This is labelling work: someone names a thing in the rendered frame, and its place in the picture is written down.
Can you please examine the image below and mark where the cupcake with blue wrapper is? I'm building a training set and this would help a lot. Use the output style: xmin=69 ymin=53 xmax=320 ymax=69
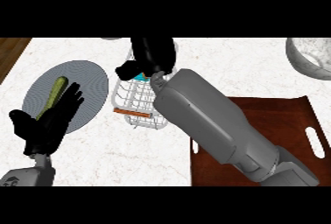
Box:
xmin=132 ymin=73 xmax=153 ymax=82

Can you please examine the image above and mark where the white wire tiered basket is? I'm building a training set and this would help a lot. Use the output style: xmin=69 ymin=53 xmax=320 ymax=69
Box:
xmin=112 ymin=40 xmax=181 ymax=130

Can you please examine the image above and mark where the grey round plate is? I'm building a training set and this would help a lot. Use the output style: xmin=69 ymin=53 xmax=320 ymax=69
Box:
xmin=21 ymin=59 xmax=110 ymax=135

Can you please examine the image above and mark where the brown wooden cabinet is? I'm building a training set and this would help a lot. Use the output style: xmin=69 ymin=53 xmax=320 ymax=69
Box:
xmin=0 ymin=37 xmax=35 ymax=86

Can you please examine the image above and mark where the green cucumber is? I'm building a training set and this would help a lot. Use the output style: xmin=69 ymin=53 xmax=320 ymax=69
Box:
xmin=36 ymin=75 xmax=70 ymax=121

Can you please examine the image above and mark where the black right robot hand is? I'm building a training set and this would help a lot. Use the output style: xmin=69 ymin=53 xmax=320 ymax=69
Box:
xmin=114 ymin=37 xmax=179 ymax=81

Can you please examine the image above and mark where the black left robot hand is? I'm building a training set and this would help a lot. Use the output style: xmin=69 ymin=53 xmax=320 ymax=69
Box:
xmin=8 ymin=81 xmax=86 ymax=157

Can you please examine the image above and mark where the brown wooden tray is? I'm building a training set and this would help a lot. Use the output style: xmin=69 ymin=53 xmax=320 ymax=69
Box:
xmin=191 ymin=94 xmax=331 ymax=187

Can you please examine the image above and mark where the white marble bowl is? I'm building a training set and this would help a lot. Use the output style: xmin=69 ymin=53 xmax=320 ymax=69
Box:
xmin=284 ymin=37 xmax=331 ymax=81

